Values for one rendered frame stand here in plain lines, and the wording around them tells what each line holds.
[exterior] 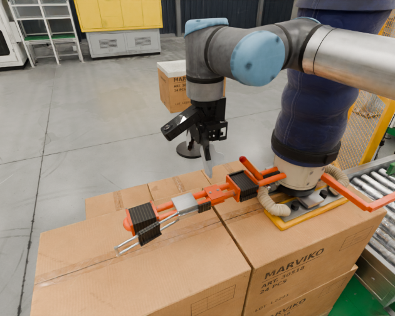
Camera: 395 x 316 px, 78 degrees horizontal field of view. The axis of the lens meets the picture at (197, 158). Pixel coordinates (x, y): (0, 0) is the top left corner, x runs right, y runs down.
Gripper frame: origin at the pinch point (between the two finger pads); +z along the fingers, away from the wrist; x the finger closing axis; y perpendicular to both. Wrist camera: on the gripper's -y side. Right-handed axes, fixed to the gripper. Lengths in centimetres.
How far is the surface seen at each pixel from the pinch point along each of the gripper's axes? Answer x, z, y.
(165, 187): 70, 67, 7
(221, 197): -2.4, 13.9, 7.4
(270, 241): -15.0, 27.4, 20.2
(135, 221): -2.4, 12.5, -20.1
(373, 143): 38, 52, 158
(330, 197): -9, 25, 52
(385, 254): -22, 68, 93
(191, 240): -4.3, 27.4, -3.9
